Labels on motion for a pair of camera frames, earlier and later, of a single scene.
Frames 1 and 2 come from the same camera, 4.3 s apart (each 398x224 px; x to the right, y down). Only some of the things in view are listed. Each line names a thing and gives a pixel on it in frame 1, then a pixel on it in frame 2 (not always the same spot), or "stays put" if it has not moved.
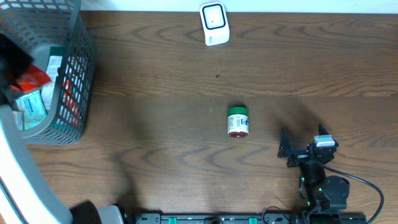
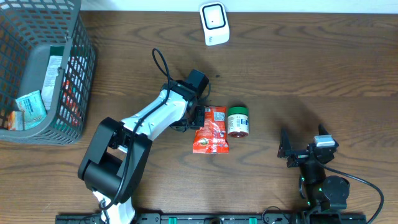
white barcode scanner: (215, 23) stays put
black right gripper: (299, 156) stays put
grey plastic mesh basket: (31, 23) stays put
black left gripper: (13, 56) to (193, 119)
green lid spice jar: (237, 121) stays put
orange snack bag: (31, 79) to (212, 138)
